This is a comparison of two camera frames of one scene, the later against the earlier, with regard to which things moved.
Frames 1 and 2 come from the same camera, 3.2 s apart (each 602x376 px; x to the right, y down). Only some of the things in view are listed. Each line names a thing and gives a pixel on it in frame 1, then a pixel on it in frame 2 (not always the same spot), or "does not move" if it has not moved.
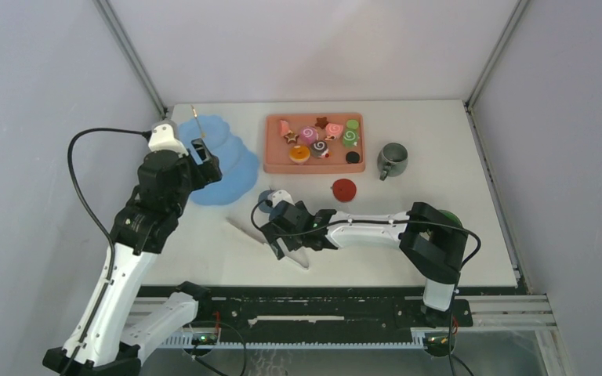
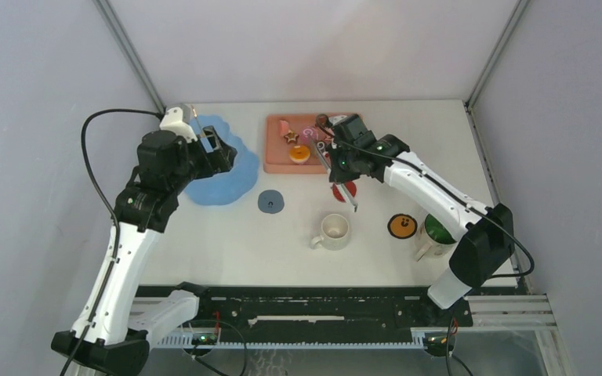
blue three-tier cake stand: x=239 y=167 does not move
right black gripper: x=277 y=247 → x=340 y=175
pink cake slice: x=284 y=126 does not move
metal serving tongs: x=245 y=222 → x=351 y=200
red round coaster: x=344 y=190 does not move
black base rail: x=312 y=309 does not move
